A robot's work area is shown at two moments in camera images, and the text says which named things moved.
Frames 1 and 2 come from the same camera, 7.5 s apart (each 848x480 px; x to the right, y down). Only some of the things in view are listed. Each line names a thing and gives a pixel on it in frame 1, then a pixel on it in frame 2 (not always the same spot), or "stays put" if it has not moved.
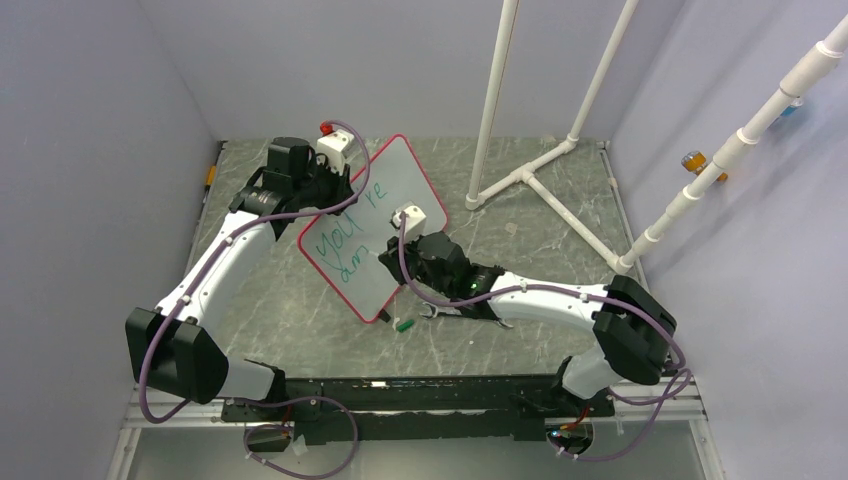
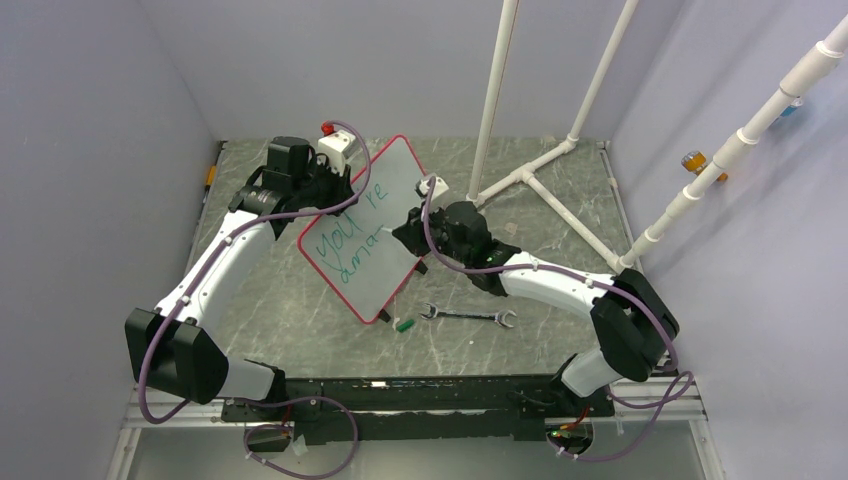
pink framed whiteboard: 341,249 stays put
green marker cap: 405,325 stays put
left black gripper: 340,184 stays put
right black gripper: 391,258 → 411,235
